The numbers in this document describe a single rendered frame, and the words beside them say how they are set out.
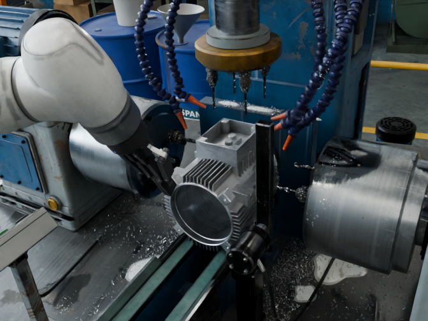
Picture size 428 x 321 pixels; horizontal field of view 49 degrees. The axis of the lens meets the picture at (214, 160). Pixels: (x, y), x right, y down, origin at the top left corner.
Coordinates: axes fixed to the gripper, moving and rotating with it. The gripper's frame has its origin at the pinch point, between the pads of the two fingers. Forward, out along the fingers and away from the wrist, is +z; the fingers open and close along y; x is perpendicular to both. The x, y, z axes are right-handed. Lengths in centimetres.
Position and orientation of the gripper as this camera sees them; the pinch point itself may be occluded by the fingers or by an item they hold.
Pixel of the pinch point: (164, 181)
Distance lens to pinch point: 94.9
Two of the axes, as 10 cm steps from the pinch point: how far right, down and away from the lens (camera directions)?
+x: -4.0, 8.4, -3.7
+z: 2.9, 5.0, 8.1
